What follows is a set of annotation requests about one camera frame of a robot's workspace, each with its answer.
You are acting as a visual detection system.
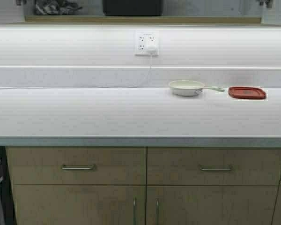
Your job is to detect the crumpled bags in cabinet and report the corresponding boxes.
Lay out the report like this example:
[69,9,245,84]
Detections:
[34,0,83,15]

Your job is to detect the upper cabinet bottom shelf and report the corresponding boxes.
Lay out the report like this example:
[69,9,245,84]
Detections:
[25,15,262,24]

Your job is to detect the door handle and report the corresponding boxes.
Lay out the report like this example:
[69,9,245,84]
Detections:
[155,198,160,225]
[133,197,137,225]

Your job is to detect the cabinet door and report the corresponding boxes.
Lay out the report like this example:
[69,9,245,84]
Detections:
[146,186,278,225]
[13,185,145,225]

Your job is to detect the white wall outlet plate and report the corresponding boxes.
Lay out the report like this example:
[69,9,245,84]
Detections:
[134,31,159,57]

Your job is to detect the right lower door handle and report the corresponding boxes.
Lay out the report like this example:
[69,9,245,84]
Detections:
[155,198,160,225]

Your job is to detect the right drawer metal handle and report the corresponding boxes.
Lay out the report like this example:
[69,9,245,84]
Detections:
[199,165,233,172]

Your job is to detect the wooden drawer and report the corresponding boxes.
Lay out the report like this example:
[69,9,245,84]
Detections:
[7,146,146,185]
[147,147,281,186]

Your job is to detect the white charging cable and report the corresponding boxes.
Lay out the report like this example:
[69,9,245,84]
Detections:
[0,53,153,90]

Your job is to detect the black cooking pot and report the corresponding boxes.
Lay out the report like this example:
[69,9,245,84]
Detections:
[102,0,164,16]

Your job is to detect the drawer metal handle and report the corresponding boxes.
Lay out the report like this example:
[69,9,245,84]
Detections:
[61,164,96,171]
[199,165,233,172]

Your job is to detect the left drawer metal handle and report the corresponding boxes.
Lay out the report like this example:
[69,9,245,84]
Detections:
[61,164,96,171]

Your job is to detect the white power adapter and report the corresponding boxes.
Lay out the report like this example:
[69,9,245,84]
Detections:
[146,43,158,55]

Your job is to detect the right lower cabinet door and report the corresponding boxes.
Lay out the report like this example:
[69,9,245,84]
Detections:
[146,186,278,225]

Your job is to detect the left wooden drawer front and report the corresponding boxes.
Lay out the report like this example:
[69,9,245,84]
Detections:
[7,146,146,185]

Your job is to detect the right wooden drawer front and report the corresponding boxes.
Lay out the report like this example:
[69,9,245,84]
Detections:
[147,147,281,186]

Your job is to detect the left lower door handle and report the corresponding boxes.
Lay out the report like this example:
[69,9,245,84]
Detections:
[133,197,137,225]

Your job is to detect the white frying pan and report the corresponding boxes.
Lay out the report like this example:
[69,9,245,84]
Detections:
[169,80,225,97]

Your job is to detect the left lower cabinet door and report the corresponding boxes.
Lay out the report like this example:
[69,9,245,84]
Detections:
[13,185,145,225]

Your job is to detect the red plastic container lid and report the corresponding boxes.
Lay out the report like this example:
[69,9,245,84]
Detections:
[228,86,266,100]

